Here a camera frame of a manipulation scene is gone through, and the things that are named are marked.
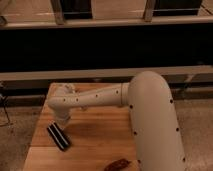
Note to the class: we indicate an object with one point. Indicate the wooden railing frame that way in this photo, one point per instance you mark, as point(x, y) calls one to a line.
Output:
point(30, 14)

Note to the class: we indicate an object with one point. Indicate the dark red brown object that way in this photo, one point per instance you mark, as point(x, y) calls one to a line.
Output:
point(117, 165)

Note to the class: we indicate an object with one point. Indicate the white tube with cap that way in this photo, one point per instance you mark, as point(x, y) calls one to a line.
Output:
point(71, 87)

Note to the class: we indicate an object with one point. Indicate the black striped eraser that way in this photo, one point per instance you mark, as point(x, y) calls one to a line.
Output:
point(58, 136)

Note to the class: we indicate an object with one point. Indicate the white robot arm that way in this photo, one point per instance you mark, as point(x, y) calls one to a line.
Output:
point(152, 112)

